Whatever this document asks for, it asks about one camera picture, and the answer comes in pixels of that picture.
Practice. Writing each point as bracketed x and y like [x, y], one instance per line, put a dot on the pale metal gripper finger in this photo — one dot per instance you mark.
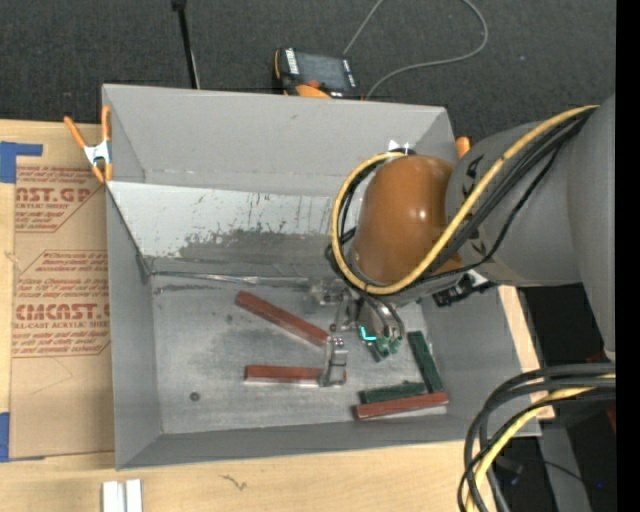
[326, 295]
[334, 364]

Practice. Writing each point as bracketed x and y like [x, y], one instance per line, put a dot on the black cylinder on white bracket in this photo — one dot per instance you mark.
[452, 294]

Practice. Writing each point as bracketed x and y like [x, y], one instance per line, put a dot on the brown cardboard board red print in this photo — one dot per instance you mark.
[55, 280]

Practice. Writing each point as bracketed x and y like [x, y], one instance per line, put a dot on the red-brown flat block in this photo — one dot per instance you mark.
[280, 316]
[400, 405]
[280, 374]

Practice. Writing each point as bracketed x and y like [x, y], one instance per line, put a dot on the grey metal bin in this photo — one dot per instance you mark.
[225, 150]

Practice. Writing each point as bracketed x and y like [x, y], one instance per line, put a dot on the dark green flat block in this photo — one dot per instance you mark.
[392, 393]
[425, 361]

